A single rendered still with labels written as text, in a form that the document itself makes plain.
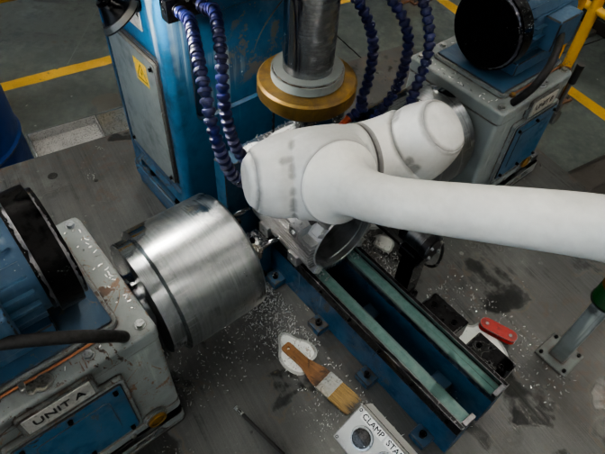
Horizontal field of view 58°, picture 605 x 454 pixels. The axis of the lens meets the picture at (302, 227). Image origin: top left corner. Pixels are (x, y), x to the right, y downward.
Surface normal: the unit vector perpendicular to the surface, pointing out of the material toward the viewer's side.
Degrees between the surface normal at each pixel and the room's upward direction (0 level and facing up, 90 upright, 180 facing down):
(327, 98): 0
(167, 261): 17
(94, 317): 0
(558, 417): 0
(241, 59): 90
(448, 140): 44
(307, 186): 62
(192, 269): 32
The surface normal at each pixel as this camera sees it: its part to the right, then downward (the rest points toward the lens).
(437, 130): 0.29, -0.18
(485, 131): -0.77, 0.47
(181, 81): 0.63, 0.61
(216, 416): 0.05, -0.64
